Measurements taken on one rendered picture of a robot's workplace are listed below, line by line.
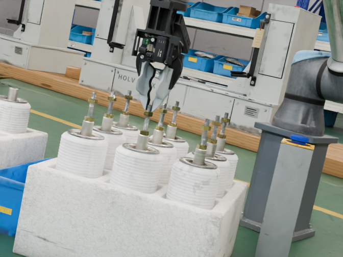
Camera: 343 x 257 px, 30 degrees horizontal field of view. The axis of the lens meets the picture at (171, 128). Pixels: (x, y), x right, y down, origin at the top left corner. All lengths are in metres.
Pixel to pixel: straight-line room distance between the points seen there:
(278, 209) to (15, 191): 0.56
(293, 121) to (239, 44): 9.20
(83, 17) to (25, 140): 8.64
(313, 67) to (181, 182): 0.72
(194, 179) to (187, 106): 2.58
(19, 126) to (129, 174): 0.45
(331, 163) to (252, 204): 1.44
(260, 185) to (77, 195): 0.74
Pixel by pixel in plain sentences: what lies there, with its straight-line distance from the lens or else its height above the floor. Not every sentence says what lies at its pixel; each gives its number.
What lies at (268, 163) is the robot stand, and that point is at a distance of 1.83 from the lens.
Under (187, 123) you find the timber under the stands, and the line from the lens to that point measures 3.67.
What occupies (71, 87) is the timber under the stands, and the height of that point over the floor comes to 0.06.
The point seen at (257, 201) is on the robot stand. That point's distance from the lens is 1.85.
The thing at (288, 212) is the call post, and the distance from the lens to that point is 1.40.
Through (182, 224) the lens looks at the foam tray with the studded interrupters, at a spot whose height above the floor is 0.15.
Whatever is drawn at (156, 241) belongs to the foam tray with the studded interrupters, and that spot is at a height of 0.10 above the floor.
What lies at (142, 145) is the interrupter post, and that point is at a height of 0.26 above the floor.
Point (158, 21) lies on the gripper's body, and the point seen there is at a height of 0.50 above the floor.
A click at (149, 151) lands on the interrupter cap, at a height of 0.25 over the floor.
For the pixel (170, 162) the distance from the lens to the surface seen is 1.36.
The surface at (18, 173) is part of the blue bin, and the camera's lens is 1.53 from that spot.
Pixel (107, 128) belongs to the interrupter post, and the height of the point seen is 0.26.
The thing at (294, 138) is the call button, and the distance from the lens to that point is 1.39.
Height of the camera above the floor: 0.46
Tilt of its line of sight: 7 degrees down
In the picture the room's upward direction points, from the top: 12 degrees clockwise
